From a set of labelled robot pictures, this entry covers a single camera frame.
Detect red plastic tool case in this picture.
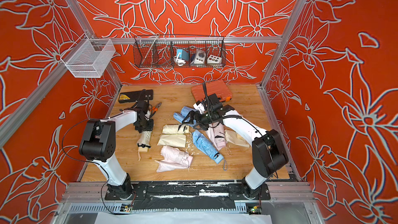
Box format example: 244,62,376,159
191,80,233,102

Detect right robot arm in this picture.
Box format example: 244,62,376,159
175,84,289,200

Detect cream sleeve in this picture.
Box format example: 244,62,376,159
225,130,250,148
158,134,186,148

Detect black yellow tool box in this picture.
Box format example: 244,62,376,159
118,90,153,104

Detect white mesh basket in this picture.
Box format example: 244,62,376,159
62,39,116,78

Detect light blue sleeved umbrella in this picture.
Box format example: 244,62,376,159
173,106,197,123

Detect cream sleeved umbrella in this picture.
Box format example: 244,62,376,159
162,124,190,134

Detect beige black unsleeved umbrella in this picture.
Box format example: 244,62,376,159
137,131,152,161

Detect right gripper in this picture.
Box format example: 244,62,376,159
182,110,216,132

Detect orange handled pliers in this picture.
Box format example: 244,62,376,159
151,102,162,113

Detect pink sleeved umbrella long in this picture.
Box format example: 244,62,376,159
161,146,193,168

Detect black wire wall basket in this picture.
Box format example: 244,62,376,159
133,34,227,68

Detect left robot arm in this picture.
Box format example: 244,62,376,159
79,89,154,200

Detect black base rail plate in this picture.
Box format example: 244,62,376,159
104,180,271,213

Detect pink sleeved umbrella short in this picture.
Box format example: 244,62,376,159
208,122,232,156

